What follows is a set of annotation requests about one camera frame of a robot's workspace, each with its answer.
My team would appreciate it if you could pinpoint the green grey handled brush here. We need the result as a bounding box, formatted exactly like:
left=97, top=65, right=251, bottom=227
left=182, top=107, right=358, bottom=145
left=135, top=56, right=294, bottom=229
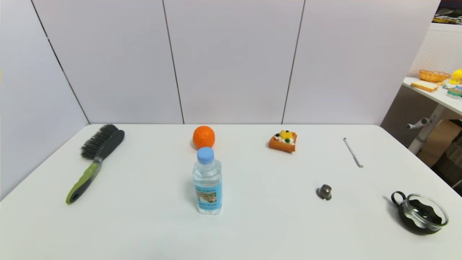
left=65, top=124, right=125, bottom=205

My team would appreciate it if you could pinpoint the orange fruit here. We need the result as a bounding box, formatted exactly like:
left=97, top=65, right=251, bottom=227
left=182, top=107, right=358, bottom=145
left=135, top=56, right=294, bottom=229
left=192, top=125, right=216, bottom=150

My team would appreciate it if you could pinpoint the toy waffle with fruit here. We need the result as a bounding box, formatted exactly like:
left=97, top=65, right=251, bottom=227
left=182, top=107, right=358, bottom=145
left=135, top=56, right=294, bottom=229
left=268, top=130, right=298, bottom=153

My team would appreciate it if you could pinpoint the clear water bottle blue cap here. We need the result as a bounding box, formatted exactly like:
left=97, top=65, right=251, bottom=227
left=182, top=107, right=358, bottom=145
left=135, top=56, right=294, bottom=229
left=192, top=146, right=223, bottom=216

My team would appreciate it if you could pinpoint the small grey metal capsule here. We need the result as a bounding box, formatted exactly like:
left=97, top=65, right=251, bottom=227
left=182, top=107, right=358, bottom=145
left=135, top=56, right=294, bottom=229
left=316, top=184, right=333, bottom=201

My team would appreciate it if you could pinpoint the thin white metal stick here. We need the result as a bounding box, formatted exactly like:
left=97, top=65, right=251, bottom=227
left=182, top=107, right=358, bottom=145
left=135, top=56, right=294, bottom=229
left=343, top=137, right=364, bottom=169

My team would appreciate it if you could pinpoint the glass bowl with black sleeve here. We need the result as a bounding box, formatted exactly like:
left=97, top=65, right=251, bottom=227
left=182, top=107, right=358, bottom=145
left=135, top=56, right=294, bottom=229
left=391, top=191, right=450, bottom=235

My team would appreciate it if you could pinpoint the toy toast slice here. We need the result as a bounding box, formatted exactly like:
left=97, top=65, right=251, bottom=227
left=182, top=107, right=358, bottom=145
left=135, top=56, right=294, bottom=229
left=410, top=81, right=439, bottom=92

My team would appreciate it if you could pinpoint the woven orange basket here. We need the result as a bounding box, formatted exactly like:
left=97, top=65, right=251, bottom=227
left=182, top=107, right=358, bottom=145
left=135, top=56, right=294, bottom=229
left=419, top=69, right=451, bottom=83

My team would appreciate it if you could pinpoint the brown cardboard box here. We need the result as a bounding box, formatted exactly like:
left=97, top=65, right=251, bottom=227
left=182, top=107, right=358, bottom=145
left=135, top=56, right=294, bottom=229
left=418, top=119, right=462, bottom=168

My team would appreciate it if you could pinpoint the white side table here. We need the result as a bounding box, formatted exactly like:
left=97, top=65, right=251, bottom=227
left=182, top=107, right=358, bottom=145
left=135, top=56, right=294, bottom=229
left=402, top=77, right=462, bottom=155

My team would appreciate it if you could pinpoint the colourful toy stack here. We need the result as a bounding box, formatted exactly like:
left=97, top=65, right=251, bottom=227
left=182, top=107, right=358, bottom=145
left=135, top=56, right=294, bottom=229
left=443, top=79, right=462, bottom=100

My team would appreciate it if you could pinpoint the cluttered dark shelf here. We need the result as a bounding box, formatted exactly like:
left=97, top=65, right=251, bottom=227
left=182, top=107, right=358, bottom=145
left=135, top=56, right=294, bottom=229
left=434, top=0, right=462, bottom=25

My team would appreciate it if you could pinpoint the grey table crank handle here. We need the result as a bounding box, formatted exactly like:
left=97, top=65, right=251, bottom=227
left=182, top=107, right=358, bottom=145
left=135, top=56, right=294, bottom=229
left=406, top=117, right=431, bottom=130

